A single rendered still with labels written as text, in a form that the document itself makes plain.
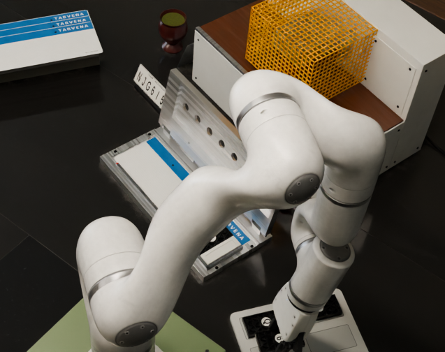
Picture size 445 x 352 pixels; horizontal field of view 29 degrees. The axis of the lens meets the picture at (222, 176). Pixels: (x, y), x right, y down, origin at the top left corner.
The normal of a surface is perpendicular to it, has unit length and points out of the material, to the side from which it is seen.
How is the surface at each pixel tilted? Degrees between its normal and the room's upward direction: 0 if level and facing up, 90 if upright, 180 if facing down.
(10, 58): 0
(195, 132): 79
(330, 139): 70
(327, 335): 0
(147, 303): 60
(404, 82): 90
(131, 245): 27
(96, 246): 31
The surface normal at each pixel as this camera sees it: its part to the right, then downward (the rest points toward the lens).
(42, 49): 0.07, -0.63
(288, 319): -0.91, 0.04
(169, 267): 0.32, 0.42
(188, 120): -0.76, 0.31
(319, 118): -0.47, 0.23
